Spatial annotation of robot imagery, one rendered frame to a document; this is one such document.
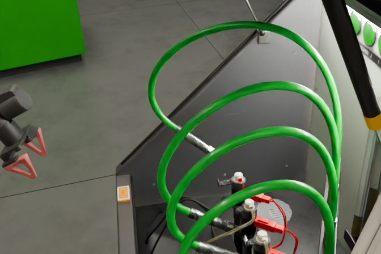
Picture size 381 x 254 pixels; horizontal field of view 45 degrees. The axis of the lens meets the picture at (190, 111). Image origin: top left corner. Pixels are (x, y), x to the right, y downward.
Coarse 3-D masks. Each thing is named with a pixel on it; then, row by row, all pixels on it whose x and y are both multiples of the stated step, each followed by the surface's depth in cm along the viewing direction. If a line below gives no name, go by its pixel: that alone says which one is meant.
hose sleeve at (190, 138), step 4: (176, 128) 97; (180, 128) 97; (176, 132) 97; (188, 136) 97; (192, 136) 98; (188, 140) 98; (192, 140) 98; (196, 140) 98; (200, 140) 98; (192, 144) 98; (196, 144) 98; (200, 144) 98; (204, 144) 98; (200, 148) 98; (204, 148) 98; (208, 148) 98
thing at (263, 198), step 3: (258, 195) 91; (261, 195) 90; (264, 195) 91; (249, 198) 91; (252, 198) 91; (255, 198) 91; (258, 198) 90; (261, 198) 90; (264, 198) 90; (267, 198) 90; (258, 201) 91; (261, 201) 91; (264, 201) 90; (267, 201) 90
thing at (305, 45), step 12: (216, 24) 84; (228, 24) 83; (240, 24) 82; (252, 24) 82; (264, 24) 81; (192, 36) 86; (204, 36) 86; (288, 36) 81; (300, 36) 82; (180, 48) 87; (312, 48) 82; (156, 72) 91; (324, 72) 83; (336, 96) 85; (156, 108) 96; (336, 108) 86; (168, 120) 97; (336, 120) 88
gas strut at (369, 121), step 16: (336, 0) 39; (336, 16) 40; (336, 32) 42; (352, 32) 42; (352, 48) 42; (352, 64) 43; (352, 80) 45; (368, 80) 45; (368, 96) 46; (368, 112) 47
